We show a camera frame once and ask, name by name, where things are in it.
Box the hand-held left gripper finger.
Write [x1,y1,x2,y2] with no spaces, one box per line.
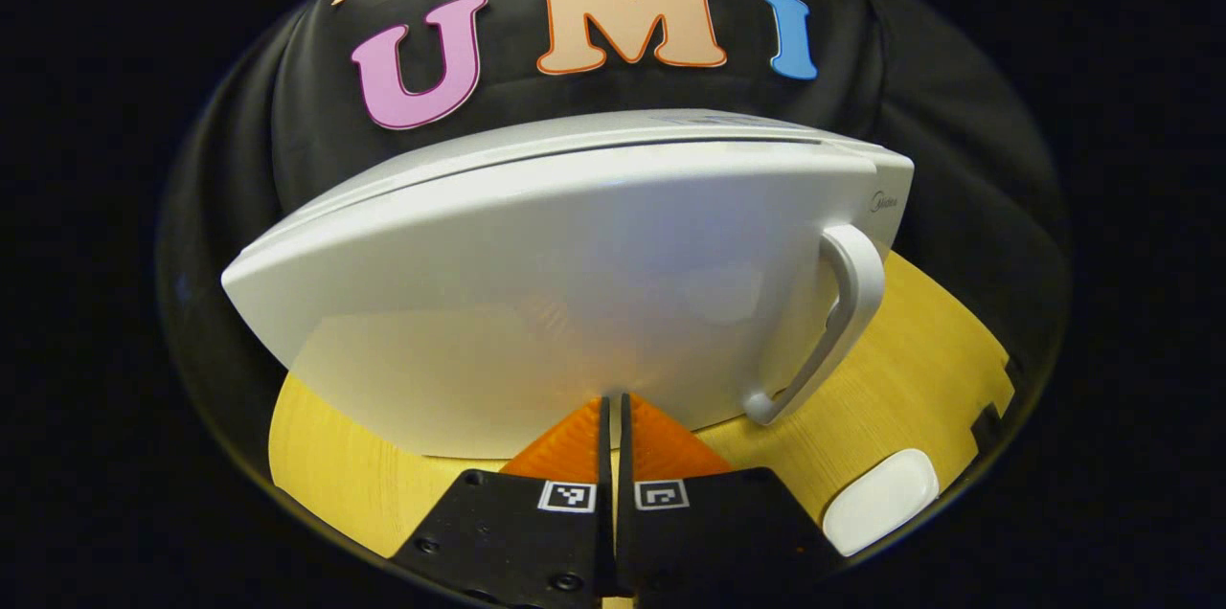
[388,395,615,609]
[617,393,846,609]

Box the white plate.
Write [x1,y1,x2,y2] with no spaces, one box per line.
[821,448,942,558]

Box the white microwave oven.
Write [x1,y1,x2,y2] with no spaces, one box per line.
[220,108,917,462]

